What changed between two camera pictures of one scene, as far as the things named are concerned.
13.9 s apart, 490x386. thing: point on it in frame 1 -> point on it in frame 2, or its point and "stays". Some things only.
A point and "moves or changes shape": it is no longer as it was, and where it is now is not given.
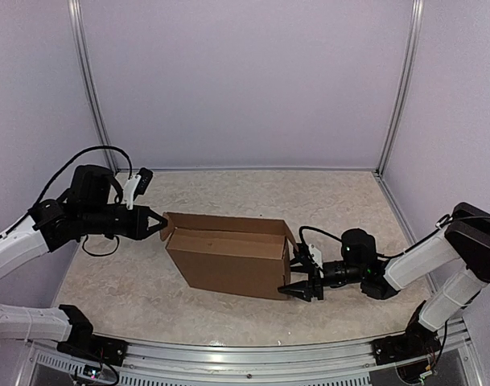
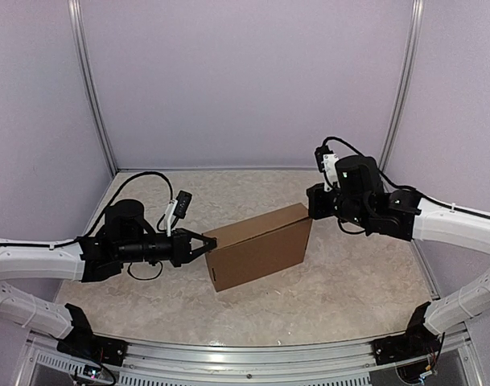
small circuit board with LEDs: x=92 y=371 stays
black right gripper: x=314 y=278 -> x=318 y=209
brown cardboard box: x=238 y=254 moves or changes shape
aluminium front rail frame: x=214 y=363 stays
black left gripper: x=139 y=230 -> x=180 y=252
